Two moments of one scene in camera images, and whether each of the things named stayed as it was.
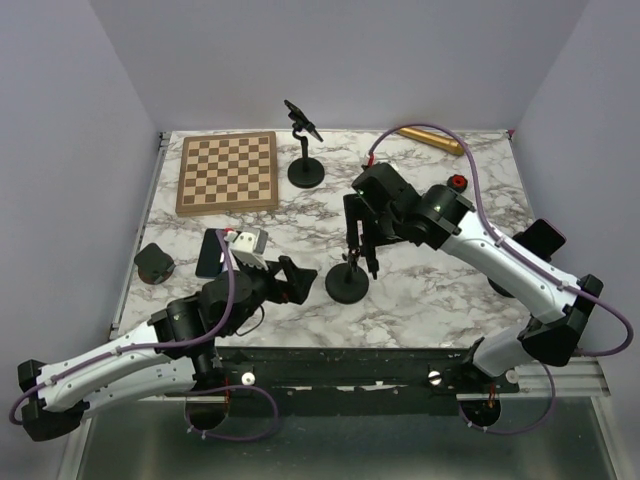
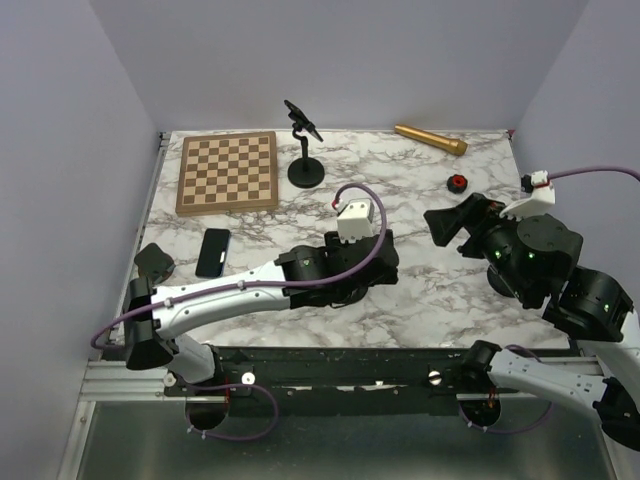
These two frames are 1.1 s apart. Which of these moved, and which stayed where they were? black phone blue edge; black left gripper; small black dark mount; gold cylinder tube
Moved: black left gripper
Stayed: gold cylinder tube; small black dark mount; black phone blue edge
